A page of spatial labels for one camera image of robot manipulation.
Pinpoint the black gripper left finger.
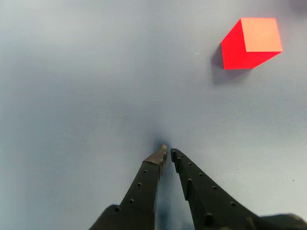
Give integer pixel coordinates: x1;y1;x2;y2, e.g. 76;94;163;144
89;144;168;230

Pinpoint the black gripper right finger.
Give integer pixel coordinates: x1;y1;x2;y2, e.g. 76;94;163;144
170;148;262;230

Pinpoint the red cube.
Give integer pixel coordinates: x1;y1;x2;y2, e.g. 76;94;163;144
221;17;283;70

